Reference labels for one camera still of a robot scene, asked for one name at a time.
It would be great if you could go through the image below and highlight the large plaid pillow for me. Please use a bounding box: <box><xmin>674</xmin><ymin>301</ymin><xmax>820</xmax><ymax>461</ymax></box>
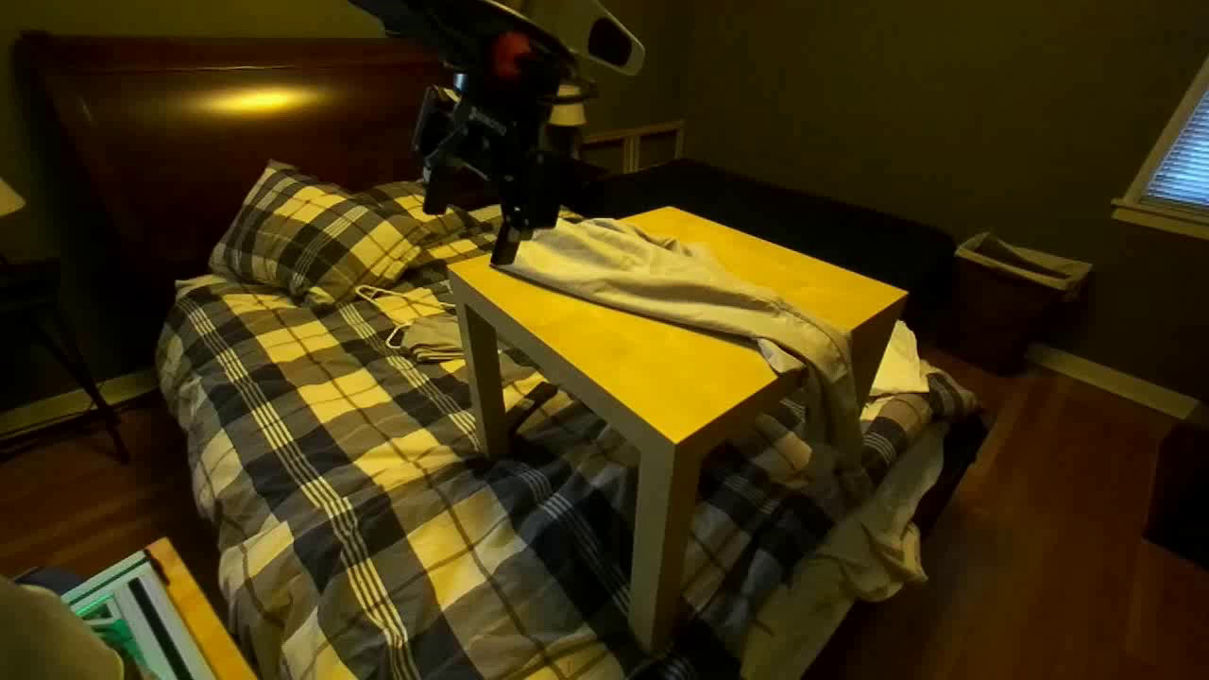
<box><xmin>205</xmin><ymin>159</ymin><xmax>431</xmax><ymax>307</ymax></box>

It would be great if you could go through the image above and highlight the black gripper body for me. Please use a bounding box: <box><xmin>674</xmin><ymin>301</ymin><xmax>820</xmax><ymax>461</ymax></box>
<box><xmin>412</xmin><ymin>72</ymin><xmax>574</xmax><ymax>240</ymax></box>

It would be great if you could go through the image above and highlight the small plaid pillow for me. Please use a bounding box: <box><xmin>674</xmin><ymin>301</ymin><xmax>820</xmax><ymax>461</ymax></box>
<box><xmin>376</xmin><ymin>176</ymin><xmax>504</xmax><ymax>264</ymax></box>

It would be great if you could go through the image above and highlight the dark side stand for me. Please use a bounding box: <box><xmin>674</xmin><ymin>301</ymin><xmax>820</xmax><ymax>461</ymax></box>
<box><xmin>0</xmin><ymin>253</ymin><xmax>133</xmax><ymax>466</ymax></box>

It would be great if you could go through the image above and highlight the small bedside lamp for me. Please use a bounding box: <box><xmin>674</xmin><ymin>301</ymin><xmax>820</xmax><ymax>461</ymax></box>
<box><xmin>550</xmin><ymin>83</ymin><xmax>592</xmax><ymax>164</ymax></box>

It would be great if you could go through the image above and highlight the dark wooden headboard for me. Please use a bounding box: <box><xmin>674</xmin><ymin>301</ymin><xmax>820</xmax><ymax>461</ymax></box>
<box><xmin>12</xmin><ymin>30</ymin><xmax>535</xmax><ymax>331</ymax></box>

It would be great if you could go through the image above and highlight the orange wooden board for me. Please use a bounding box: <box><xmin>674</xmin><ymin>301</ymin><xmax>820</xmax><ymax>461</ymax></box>
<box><xmin>140</xmin><ymin>531</ymin><xmax>260</xmax><ymax>680</ymax></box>

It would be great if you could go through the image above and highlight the light grey cloth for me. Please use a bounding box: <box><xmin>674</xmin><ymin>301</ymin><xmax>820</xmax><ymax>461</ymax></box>
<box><xmin>504</xmin><ymin>215</ymin><xmax>877</xmax><ymax>473</ymax></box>

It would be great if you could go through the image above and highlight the brown waste bin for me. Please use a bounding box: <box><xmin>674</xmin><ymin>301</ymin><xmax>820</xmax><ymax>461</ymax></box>
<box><xmin>954</xmin><ymin>232</ymin><xmax>1096</xmax><ymax>379</ymax></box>

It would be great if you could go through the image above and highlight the striped cloth with cord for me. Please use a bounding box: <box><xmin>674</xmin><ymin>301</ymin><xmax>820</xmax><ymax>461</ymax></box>
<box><xmin>381</xmin><ymin>307</ymin><xmax>465</xmax><ymax>370</ymax></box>

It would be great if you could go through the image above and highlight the green and white box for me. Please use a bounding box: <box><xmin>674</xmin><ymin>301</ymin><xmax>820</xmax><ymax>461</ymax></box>
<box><xmin>57</xmin><ymin>546</ymin><xmax>218</xmax><ymax>680</ymax></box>

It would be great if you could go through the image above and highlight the plaid duvet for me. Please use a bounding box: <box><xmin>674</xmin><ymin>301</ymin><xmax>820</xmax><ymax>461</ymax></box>
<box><xmin>150</xmin><ymin>186</ymin><xmax>987</xmax><ymax>680</ymax></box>

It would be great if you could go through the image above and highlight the white bed sheet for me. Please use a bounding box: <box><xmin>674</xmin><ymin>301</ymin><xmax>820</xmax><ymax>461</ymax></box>
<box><xmin>741</xmin><ymin>319</ymin><xmax>977</xmax><ymax>680</ymax></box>

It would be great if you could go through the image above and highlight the window with white frame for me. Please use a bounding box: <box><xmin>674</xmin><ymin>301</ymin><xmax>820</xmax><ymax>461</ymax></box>
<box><xmin>1110</xmin><ymin>54</ymin><xmax>1209</xmax><ymax>247</ymax></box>

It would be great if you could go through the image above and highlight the light wooden side table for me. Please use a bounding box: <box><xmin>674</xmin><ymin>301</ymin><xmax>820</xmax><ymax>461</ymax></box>
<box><xmin>446</xmin><ymin>205</ymin><xmax>910</xmax><ymax>657</ymax></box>

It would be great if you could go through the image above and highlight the cream lampshade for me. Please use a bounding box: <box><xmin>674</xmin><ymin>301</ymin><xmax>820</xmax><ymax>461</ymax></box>
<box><xmin>0</xmin><ymin>573</ymin><xmax>128</xmax><ymax>680</ymax></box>

